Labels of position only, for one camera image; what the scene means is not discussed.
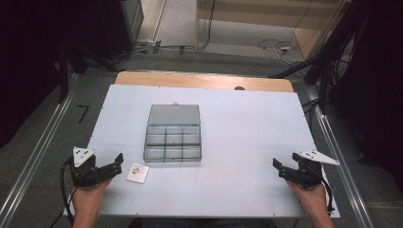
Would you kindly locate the person's right hand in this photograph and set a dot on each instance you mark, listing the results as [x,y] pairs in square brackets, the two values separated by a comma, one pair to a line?
[309,198]

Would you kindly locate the wooden shelf unit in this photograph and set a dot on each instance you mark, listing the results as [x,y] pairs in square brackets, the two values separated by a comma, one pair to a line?
[269,19]

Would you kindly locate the person's left hand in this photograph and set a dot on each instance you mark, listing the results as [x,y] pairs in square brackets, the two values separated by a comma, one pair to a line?
[90,198]

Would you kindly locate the white board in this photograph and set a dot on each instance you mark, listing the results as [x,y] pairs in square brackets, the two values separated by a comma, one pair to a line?
[247,152]

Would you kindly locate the dark grey cabinet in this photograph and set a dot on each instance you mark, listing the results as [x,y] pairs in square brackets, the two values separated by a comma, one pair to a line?
[131,19]

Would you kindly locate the clear plastic compartment box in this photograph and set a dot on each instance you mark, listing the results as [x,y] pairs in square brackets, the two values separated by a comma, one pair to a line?
[173,134]

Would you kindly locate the black tripod stand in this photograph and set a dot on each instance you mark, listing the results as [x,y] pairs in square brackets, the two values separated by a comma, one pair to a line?
[326,60]

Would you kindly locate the grey power strip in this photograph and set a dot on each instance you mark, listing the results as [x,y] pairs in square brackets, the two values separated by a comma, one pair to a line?
[147,42]

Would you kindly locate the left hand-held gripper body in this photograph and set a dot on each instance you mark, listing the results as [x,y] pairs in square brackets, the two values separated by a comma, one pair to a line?
[83,171]

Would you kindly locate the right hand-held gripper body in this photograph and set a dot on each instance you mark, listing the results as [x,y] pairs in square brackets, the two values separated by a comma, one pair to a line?
[309,172]

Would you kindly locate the aluminium rail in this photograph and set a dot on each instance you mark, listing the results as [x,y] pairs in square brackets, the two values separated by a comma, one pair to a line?
[343,171]
[34,155]

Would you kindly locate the person's dark clothing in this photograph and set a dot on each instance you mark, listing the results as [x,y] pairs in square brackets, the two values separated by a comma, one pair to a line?
[202,223]

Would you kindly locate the wooden table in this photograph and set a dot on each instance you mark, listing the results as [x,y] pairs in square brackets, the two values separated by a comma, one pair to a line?
[190,80]

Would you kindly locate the small white card with trinkets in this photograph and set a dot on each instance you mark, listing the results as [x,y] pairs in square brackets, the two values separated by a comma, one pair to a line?
[138,173]

